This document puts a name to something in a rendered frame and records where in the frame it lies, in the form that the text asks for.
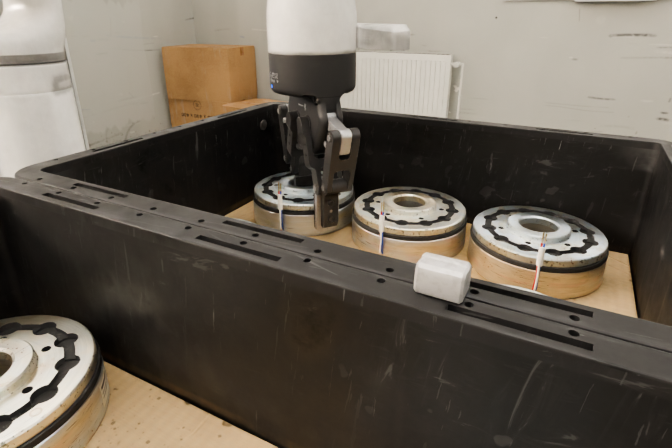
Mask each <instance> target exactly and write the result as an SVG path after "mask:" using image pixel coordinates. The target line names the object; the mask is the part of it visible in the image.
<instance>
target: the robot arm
mask: <svg viewBox="0 0 672 448"><path fill-rule="evenodd" d="M2 2H3V12H2V15H1V17H0V177H13V178H15V177H14V175H15V173H16V171H18V170H20V169H22V168H24V167H26V166H30V165H33V164H37V163H40V162H44V161H48V160H52V159H55V158H59V157H63V156H67V155H70V154H74V153H78V152H82V151H85V145H84V140H83V136H82V131H81V126H80V121H79V117H78V112H77V107H76V103H75V98H74V93H73V89H72V84H71V80H70V75H69V70H68V65H67V61H66V55H65V49H64V46H65V38H66V24H65V18H64V12H63V5H62V0H2ZM266 22H267V40H268V58H269V76H270V87H271V89H272V91H274V92H275V93H277V94H281V95H285V96H289V102H288V104H286V105H285V104H284V105H279V106H278V109H277V112H278V116H279V124H280V131H281V139H282V146H283V154H284V161H285V163H286V164H289V163H290V171H291V173H292V174H293V175H294V174H295V176H294V186H298V187H308V186H313V190H314V192H315V193H314V226H315V229H316V230H317V231H318V232H327V231H331V230H335V229H337V228H338V226H339V193H341V192H347V191H351V190H352V188H353V181H354V175H355V169H356V163H357V156H358V150H359V144H360V137H361V136H360V131H359V129H358V128H346V127H345V126H344V125H343V115H342V110H341V103H340V98H341V96H342V95H343V94H345V93H350V92H351V91H353V90H354V89H355V86H356V48H361V49H371V50H390V51H393V50H402V51H405V50H409V49H410V29H409V28H408V26H407V25H406V24H376V23H357V13H356V4H355V0H267V11H266ZM296 142H297V144H296ZM320 154H325V157H324V158H321V159H318V155H320ZM322 167H323V175H322V177H321V168H322ZM341 171H343V178H342V172H341Z"/></svg>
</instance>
